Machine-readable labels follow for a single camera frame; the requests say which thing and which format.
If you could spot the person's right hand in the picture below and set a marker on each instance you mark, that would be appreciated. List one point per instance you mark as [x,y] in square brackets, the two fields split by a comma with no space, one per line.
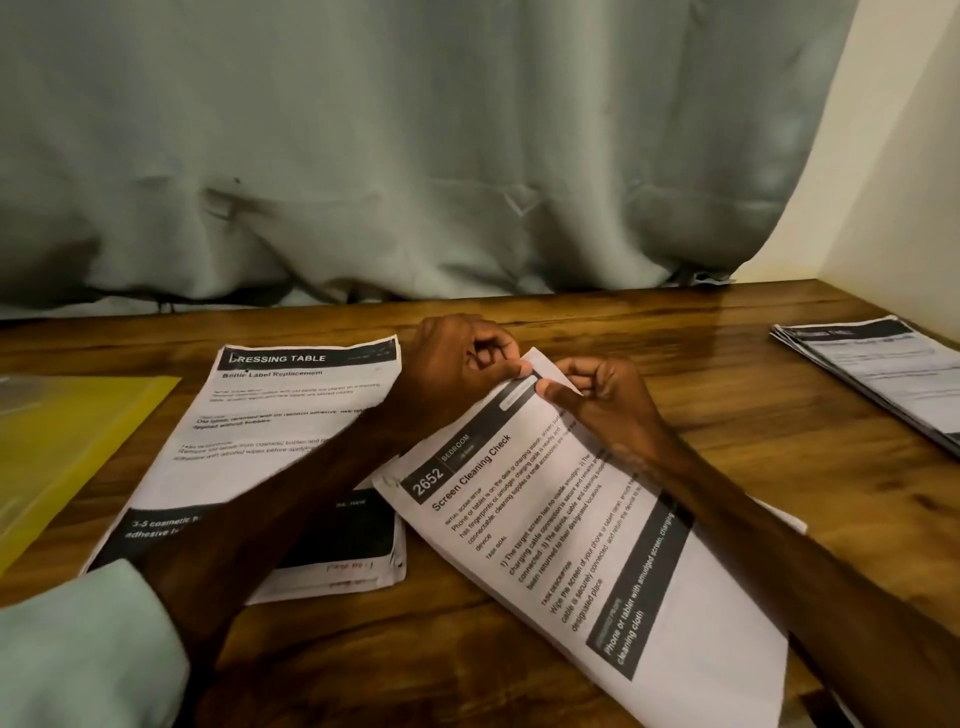
[608,405]

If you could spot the person's left hand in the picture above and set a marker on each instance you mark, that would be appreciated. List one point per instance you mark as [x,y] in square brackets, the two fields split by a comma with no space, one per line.
[450,368]

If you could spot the yellow patterned folder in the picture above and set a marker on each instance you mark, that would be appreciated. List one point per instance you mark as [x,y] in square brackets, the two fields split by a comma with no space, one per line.
[68,450]

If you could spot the person's left forearm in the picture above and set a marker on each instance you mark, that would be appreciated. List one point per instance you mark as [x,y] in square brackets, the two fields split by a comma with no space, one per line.
[165,600]

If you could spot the person's right forearm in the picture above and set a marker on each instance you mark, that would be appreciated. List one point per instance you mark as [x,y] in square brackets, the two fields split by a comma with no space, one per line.
[810,585]

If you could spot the pale green curtain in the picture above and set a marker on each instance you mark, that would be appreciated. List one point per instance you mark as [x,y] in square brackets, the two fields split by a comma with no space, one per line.
[420,135]

